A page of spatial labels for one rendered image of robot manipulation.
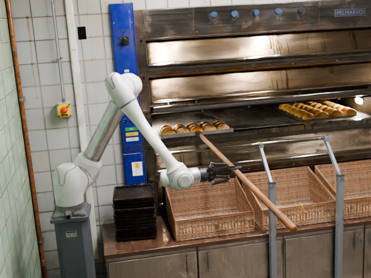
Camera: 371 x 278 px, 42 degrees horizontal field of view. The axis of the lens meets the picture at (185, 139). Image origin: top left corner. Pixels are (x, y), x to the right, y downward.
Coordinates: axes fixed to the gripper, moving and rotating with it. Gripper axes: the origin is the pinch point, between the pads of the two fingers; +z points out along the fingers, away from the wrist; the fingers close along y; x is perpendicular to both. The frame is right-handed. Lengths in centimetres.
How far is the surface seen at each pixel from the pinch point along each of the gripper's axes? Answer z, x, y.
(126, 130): -52, -98, -8
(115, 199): -64, -62, 31
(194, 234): -15, -52, 58
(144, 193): -44, -71, 32
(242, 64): 36, -100, -48
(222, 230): 4, -52, 58
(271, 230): 35, -40, 56
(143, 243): -49, -56, 62
